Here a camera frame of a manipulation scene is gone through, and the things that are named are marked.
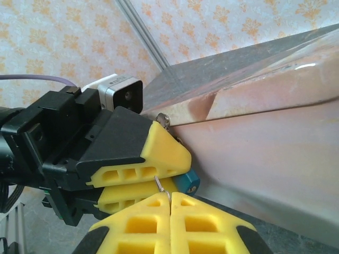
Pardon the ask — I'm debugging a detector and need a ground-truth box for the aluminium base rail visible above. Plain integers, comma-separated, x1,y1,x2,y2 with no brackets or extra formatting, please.
4,203,28,254

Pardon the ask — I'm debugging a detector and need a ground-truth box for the black ribbon cable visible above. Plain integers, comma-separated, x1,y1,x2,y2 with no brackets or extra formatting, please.
0,182,25,214

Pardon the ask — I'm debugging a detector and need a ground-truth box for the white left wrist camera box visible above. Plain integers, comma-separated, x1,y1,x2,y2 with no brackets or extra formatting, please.
81,74,145,113

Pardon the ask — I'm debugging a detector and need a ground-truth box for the blue padlock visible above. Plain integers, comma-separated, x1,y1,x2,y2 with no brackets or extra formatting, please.
174,169,201,197

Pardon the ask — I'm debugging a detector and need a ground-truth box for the pink decorated wooden box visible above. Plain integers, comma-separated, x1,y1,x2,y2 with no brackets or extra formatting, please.
139,31,339,250

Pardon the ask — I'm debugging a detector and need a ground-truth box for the aluminium frame post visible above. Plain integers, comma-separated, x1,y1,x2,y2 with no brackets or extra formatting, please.
114,0,171,71

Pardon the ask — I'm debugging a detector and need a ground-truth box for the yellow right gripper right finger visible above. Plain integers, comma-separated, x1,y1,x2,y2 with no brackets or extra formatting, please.
170,191,274,254

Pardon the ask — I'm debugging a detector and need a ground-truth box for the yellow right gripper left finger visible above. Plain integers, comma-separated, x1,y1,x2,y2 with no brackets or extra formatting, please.
70,192,171,254

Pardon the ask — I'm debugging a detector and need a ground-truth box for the silver box latch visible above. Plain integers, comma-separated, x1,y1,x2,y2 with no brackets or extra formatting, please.
156,112,184,146

